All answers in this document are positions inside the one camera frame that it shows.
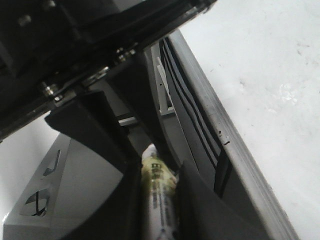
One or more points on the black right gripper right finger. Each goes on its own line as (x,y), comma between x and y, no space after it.
(204,216)

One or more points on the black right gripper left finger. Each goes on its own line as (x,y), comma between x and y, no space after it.
(89,119)

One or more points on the white whiteboard marker with tape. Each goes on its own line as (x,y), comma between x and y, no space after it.
(158,188)

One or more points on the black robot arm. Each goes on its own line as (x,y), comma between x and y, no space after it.
(51,51)

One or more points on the white whiteboard with aluminium frame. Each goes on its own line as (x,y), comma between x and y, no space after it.
(254,67)

